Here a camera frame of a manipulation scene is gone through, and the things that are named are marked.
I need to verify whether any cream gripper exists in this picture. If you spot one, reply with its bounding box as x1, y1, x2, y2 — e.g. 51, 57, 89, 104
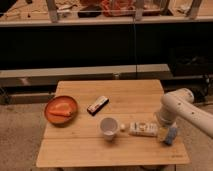
155, 112, 178, 142

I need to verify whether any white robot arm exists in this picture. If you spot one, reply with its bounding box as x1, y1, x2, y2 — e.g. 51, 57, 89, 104
156, 88, 213, 145

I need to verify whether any blue sponge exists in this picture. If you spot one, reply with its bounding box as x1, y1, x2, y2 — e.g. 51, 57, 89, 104
164, 127, 177, 145

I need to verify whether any white paper cup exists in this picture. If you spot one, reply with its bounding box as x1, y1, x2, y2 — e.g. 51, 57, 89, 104
100, 117, 118, 141

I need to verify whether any dark candy bar box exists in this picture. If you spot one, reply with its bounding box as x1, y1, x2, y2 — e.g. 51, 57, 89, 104
87, 96, 109, 116

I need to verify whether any orange carrot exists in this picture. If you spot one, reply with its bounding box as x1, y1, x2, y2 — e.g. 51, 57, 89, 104
49, 109, 71, 117

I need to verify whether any orange bowl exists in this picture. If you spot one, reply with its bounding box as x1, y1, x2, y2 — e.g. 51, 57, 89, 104
44, 96, 78, 125

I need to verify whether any black vertical cable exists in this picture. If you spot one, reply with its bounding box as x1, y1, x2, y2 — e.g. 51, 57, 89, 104
131, 15, 139, 80

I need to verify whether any grey metal bench rail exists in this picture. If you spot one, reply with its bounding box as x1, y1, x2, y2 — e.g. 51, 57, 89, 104
0, 64, 172, 87

